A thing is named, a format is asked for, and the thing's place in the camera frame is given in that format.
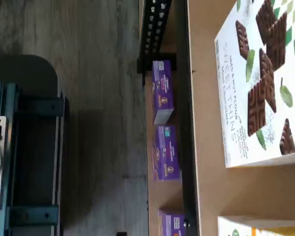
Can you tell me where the purple Annie's snack box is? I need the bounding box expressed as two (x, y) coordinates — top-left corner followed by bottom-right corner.
(158, 209), (187, 236)
(151, 60), (175, 125)
(153, 125), (182, 182)

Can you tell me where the black metal shelf beam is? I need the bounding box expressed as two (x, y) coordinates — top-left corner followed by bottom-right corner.
(173, 0), (200, 236)

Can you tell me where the black perforated shelf upright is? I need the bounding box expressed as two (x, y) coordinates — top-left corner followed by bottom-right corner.
(137, 0), (175, 74)

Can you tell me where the white mint chocolate cracker box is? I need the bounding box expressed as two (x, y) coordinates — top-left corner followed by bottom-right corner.
(214, 0), (295, 169)

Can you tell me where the small white yellow-label box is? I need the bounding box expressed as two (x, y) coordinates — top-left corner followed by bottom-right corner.
(217, 215), (295, 236)

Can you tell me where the teal metal cart frame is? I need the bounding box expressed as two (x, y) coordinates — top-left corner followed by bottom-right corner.
(0, 54), (70, 236)

